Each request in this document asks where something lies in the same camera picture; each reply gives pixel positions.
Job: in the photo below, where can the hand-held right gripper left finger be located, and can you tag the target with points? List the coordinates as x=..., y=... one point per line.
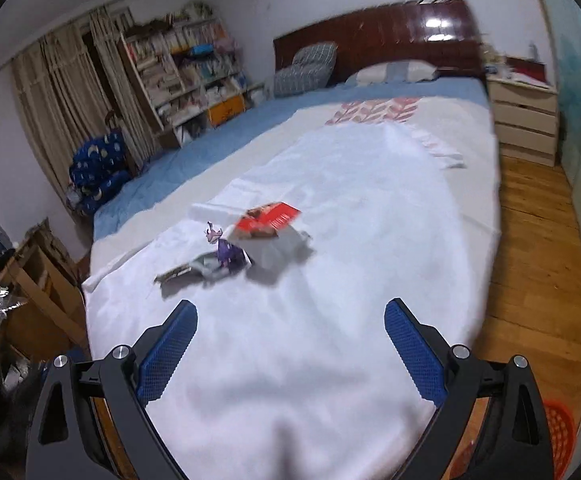
x=168, y=355

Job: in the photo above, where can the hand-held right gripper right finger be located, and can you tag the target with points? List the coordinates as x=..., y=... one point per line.
x=413, y=355

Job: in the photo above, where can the red and white box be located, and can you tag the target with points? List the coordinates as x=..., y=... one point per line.
x=270, y=240

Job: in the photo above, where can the red plastic basket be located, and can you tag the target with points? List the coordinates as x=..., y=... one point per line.
x=560, y=435

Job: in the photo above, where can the plain white cloth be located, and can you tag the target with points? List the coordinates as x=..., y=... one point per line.
x=345, y=260

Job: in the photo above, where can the crinkled silver foil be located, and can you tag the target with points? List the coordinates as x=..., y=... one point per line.
x=3, y=302

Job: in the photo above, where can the blue moon print blanket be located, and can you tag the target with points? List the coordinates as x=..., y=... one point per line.
x=98, y=170

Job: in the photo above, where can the folded white tissue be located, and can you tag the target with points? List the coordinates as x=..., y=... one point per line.
x=440, y=150

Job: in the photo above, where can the blue bed sheet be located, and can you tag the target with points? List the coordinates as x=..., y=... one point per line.
x=250, y=135

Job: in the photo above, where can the wooden chair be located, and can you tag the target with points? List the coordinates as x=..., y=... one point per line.
x=115, y=125

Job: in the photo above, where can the white cloth with pink print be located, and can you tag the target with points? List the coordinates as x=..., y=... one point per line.
x=370, y=110

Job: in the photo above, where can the cream nightstand with drawers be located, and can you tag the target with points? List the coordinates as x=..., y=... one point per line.
x=525, y=120

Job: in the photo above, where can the white bookshelf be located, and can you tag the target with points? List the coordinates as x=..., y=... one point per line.
x=190, y=85

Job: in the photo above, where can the beige curtain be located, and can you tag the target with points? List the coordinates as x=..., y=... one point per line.
x=60, y=95
x=120, y=85

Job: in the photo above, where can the blue and white pillow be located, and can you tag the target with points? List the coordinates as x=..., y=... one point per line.
x=395, y=72

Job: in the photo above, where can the rows of books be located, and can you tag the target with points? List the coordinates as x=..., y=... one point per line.
x=185, y=55

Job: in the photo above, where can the grey plaid pillow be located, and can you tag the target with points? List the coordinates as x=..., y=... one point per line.
x=308, y=70

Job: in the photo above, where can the dark wooden bed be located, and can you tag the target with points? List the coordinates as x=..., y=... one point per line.
x=385, y=35

